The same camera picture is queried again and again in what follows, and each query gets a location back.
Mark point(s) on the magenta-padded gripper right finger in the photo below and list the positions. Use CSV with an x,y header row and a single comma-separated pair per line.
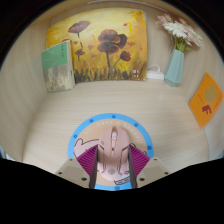
x,y
153,170

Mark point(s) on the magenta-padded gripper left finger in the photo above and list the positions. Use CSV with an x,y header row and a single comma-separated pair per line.
x,y
71,170

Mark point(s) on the pink computer mouse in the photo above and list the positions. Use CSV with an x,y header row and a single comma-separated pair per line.
x,y
113,150

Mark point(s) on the round blue-rimmed cartoon mouse pad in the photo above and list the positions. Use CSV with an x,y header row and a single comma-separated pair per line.
x,y
85,133

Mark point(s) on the orange booklet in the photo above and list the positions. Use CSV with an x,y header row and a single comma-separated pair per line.
x,y
207,100

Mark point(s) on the white charger block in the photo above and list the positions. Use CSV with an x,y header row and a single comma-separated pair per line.
x,y
155,75

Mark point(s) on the green and beige book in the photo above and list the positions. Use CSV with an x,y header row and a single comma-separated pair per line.
x,y
57,68

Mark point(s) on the pale teal faceted vase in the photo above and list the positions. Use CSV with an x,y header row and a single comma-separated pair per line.
x,y
174,68

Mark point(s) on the pink and white flower bouquet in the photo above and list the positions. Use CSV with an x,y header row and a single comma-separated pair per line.
x,y
180,31

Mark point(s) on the yellow poppy painting canvas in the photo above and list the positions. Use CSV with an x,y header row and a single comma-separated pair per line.
x,y
100,23

